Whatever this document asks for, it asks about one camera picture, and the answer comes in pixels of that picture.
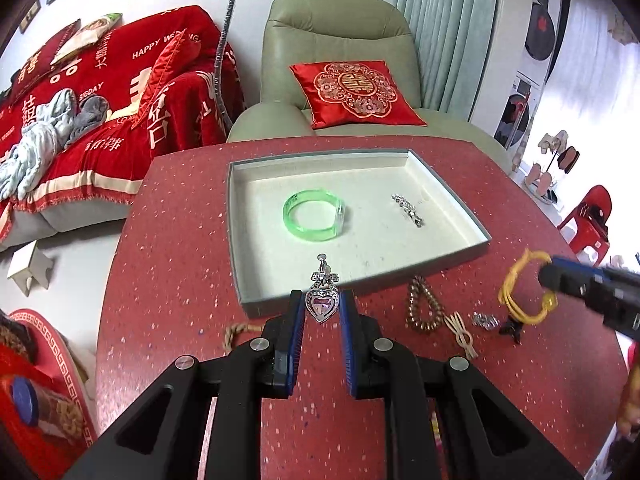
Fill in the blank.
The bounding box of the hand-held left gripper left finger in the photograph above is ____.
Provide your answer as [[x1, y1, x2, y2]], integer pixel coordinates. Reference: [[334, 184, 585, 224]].
[[65, 287, 307, 480]]

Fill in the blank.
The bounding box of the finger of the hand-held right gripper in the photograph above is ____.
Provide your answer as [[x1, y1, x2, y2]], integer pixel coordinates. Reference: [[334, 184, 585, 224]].
[[537, 260, 601, 307], [550, 255, 623, 281]]

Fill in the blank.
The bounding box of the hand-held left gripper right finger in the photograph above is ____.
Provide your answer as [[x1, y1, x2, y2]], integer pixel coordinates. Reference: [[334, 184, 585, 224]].
[[339, 287, 583, 480]]

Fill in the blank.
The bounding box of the silver heart pendant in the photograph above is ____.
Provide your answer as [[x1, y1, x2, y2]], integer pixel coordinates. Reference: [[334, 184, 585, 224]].
[[305, 254, 343, 326]]

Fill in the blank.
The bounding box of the yellow cord bracelet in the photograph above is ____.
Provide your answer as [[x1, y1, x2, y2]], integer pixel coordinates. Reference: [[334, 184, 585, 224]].
[[498, 249, 558, 325]]

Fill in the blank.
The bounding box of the braided rope bracelet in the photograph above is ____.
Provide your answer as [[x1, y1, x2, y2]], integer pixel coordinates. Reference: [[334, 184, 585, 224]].
[[221, 323, 265, 353]]

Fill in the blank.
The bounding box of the small black clip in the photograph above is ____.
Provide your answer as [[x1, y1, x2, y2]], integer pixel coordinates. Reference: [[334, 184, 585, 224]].
[[499, 317, 523, 345]]

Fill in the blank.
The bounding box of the brown spiral hair tie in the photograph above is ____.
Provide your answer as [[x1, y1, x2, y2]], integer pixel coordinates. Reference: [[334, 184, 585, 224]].
[[405, 275, 451, 333]]

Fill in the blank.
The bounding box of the beige hair clip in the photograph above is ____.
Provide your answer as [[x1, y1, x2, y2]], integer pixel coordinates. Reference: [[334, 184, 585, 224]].
[[444, 311, 479, 360]]

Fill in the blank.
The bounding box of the white jewelry tray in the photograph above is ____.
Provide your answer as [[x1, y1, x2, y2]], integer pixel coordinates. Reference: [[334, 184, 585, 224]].
[[227, 149, 491, 318]]

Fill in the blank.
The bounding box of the person's right forearm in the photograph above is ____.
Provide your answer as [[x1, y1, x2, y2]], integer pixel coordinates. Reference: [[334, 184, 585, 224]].
[[616, 360, 640, 438]]

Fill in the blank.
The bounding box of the red plastic chair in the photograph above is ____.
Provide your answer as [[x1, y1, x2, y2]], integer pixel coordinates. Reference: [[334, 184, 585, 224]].
[[557, 185, 613, 267]]

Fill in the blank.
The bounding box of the shoe rack with shoes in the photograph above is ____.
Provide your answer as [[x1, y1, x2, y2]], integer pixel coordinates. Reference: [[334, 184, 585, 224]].
[[525, 130, 582, 206]]

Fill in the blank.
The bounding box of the green translucent bangle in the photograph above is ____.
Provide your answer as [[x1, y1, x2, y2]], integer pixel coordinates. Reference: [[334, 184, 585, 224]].
[[282, 189, 347, 245]]

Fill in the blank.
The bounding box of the red gold patterned box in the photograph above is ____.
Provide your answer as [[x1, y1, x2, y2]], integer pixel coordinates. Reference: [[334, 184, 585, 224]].
[[0, 308, 98, 480]]

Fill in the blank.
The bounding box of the red embroidered cushion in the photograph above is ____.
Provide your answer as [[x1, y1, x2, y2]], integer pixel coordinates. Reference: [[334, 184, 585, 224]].
[[289, 60, 428, 130]]

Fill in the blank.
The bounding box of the pale green curtain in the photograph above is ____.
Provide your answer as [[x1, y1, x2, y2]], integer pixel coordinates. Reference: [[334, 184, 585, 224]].
[[392, 0, 501, 123]]

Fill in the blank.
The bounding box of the grey sofa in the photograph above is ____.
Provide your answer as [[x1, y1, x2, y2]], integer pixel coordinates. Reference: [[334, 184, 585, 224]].
[[0, 199, 137, 253]]

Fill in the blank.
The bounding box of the red covered sofa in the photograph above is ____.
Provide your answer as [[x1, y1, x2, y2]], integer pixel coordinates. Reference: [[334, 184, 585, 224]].
[[0, 5, 246, 246]]

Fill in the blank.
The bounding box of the small white stool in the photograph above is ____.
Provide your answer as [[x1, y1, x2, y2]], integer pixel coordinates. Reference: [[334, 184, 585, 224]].
[[6, 240, 57, 297]]

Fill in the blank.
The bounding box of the blue lidded jar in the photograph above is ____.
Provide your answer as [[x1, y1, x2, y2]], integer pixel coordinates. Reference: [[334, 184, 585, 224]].
[[11, 376, 86, 441]]

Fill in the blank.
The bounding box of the plain red satin cushion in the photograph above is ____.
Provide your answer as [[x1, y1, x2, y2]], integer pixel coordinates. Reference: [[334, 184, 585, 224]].
[[131, 29, 201, 131]]

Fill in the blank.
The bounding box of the grey cloth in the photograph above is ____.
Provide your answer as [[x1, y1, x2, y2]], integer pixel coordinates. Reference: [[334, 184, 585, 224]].
[[64, 96, 110, 150]]

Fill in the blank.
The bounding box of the pale green leather armchair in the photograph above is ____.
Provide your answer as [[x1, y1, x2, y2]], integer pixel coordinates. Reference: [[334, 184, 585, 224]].
[[226, 0, 513, 173]]

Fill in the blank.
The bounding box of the light blue garment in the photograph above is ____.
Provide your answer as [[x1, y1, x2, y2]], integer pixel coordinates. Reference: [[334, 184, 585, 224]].
[[0, 88, 78, 201]]

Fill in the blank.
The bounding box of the photo printed cushion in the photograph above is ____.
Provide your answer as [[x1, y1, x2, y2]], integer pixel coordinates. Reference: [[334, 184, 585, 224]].
[[50, 12, 123, 66]]

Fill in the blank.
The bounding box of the red lettered cushion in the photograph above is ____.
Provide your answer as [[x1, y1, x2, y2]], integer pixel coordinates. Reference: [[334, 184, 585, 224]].
[[10, 19, 81, 98]]

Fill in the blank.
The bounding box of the black red wall poster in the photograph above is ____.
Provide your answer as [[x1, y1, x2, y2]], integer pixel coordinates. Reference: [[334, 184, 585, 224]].
[[494, 77, 533, 150]]

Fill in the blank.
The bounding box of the black round wall decal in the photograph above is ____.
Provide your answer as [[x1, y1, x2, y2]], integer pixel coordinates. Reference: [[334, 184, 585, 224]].
[[524, 0, 557, 61]]

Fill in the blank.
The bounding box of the silver corrugated hose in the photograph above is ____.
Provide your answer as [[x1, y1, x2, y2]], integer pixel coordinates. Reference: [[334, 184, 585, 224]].
[[212, 0, 248, 128]]

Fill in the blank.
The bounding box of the small wall picture frame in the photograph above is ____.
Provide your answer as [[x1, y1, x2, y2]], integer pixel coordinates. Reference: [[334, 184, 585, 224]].
[[20, 0, 42, 33]]

